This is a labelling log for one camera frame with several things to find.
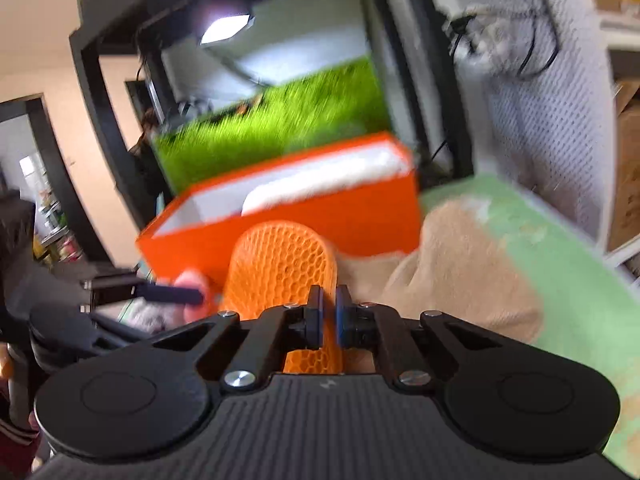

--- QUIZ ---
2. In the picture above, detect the orange honeycomb slipper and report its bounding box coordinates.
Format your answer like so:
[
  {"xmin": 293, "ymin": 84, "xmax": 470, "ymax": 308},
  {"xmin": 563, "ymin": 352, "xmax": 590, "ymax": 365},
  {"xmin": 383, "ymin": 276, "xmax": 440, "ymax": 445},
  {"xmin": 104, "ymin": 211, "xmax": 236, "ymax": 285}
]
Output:
[{"xmin": 217, "ymin": 220, "xmax": 346, "ymax": 376}]

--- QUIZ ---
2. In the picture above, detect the pink plush toy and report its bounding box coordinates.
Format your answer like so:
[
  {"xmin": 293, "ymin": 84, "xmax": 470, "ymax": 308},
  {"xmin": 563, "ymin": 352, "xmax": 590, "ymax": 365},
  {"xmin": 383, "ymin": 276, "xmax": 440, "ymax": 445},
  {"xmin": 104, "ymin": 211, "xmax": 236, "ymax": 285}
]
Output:
[{"xmin": 127, "ymin": 267, "xmax": 221, "ymax": 333}]

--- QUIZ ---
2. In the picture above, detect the black frame post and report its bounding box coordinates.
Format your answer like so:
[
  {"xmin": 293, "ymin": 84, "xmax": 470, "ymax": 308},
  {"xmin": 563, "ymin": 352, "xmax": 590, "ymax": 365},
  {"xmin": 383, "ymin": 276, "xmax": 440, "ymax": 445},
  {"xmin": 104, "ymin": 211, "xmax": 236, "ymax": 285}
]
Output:
[{"xmin": 69, "ymin": 22, "xmax": 138, "ymax": 263}]

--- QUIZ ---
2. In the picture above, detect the beige cloth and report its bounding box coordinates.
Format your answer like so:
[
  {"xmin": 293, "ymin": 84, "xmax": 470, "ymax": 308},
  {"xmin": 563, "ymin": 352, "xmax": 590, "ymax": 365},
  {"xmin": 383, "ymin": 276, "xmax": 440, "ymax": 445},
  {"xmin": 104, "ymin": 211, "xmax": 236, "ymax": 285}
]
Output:
[{"xmin": 340, "ymin": 199, "xmax": 546, "ymax": 346}]

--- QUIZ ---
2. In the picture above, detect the black upright post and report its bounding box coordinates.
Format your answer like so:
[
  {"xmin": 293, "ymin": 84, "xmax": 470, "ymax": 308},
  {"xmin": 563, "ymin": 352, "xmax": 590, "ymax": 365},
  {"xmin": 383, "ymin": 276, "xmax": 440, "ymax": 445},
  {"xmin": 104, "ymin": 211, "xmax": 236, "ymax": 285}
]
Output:
[{"xmin": 372, "ymin": 0, "xmax": 475, "ymax": 177}]

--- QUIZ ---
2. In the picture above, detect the white pegboard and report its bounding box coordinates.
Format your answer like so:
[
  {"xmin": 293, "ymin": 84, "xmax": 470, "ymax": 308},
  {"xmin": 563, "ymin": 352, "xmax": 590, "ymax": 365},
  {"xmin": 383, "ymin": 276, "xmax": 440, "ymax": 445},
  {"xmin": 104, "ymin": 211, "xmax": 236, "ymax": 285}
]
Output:
[{"xmin": 435, "ymin": 0, "xmax": 616, "ymax": 253}]

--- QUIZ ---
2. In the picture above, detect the black cable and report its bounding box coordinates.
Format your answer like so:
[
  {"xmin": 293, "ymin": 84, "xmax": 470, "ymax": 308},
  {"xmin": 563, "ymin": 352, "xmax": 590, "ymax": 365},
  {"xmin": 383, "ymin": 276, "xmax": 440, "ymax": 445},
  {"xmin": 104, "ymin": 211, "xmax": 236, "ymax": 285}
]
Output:
[{"xmin": 500, "ymin": 0, "xmax": 560, "ymax": 81}]

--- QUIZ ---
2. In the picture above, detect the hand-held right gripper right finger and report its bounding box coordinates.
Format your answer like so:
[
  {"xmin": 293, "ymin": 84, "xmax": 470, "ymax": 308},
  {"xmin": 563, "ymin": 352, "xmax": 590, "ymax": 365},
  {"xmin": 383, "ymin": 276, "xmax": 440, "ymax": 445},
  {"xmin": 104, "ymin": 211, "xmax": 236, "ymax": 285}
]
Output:
[{"xmin": 335, "ymin": 285, "xmax": 506, "ymax": 393}]

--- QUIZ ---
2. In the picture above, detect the orange box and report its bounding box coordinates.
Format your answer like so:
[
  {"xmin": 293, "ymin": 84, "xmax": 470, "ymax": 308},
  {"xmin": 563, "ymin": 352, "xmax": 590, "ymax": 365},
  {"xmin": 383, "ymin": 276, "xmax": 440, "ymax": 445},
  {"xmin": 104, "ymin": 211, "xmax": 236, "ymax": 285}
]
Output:
[{"xmin": 136, "ymin": 131, "xmax": 425, "ymax": 291}]

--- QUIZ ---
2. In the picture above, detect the green grass panel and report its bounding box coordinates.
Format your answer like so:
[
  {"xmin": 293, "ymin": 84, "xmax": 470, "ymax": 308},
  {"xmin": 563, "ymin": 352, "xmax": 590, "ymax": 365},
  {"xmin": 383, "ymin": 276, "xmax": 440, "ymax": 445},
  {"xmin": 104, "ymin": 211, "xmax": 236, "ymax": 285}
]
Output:
[{"xmin": 150, "ymin": 55, "xmax": 393, "ymax": 196}]

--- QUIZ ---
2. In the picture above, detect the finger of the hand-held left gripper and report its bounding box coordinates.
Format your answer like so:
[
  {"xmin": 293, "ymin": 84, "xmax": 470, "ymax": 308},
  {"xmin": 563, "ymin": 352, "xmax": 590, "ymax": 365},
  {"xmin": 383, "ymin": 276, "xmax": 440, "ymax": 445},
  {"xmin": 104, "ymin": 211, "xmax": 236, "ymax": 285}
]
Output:
[{"xmin": 135, "ymin": 282, "xmax": 206, "ymax": 307}]

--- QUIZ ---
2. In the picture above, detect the large brown cardboard box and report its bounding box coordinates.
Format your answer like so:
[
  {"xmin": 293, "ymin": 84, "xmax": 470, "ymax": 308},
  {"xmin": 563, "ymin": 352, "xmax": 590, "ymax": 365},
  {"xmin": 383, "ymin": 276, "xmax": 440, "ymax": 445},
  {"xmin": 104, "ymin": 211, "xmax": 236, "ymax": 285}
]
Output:
[{"xmin": 606, "ymin": 80, "xmax": 640, "ymax": 257}]

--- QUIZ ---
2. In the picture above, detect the ceiling light panel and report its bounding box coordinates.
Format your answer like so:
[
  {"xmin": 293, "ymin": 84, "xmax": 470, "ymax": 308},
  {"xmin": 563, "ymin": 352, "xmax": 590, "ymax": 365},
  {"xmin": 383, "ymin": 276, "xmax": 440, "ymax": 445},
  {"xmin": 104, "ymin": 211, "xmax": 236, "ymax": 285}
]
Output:
[{"xmin": 199, "ymin": 12, "xmax": 257, "ymax": 46}]

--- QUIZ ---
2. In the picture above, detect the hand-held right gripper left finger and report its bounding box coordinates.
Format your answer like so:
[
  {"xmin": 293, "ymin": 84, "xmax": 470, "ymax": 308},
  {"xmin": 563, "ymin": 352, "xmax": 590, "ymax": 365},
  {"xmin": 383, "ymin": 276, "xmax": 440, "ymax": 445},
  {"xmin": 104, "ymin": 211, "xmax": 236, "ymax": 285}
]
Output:
[{"xmin": 150, "ymin": 285, "xmax": 328, "ymax": 393}]

